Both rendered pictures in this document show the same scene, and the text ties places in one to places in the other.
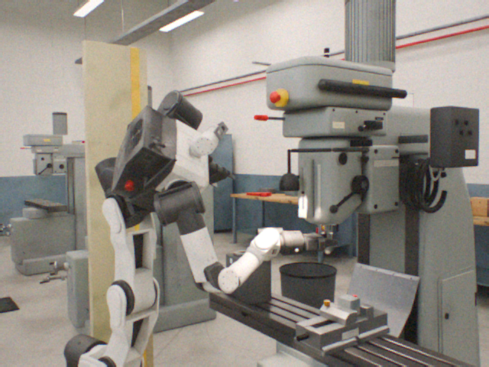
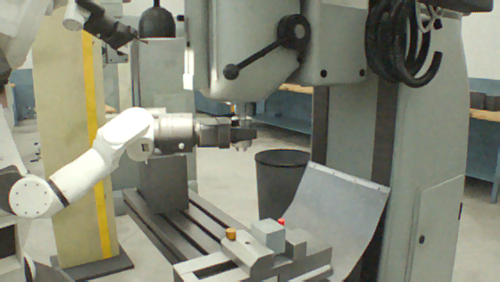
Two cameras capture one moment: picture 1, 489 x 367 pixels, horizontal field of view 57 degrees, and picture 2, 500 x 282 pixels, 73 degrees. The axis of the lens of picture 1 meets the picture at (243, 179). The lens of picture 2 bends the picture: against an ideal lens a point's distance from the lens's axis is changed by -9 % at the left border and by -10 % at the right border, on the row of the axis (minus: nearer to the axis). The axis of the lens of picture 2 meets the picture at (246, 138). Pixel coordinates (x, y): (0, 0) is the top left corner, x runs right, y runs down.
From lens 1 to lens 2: 0.95 m
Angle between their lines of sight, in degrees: 10
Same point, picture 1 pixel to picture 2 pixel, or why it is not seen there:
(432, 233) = (415, 122)
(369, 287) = (321, 196)
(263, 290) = (175, 194)
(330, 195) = (232, 47)
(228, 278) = (27, 196)
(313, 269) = (293, 156)
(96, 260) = (45, 144)
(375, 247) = (334, 140)
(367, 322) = (294, 265)
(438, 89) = not seen: outside the picture
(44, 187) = not seen: hidden behind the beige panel
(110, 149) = (55, 23)
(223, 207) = not seen: hidden behind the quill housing
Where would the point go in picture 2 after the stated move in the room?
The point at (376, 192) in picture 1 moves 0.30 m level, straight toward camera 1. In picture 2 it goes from (325, 48) to (296, 45)
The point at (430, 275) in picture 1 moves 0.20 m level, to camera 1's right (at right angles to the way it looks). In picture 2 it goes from (406, 186) to (474, 185)
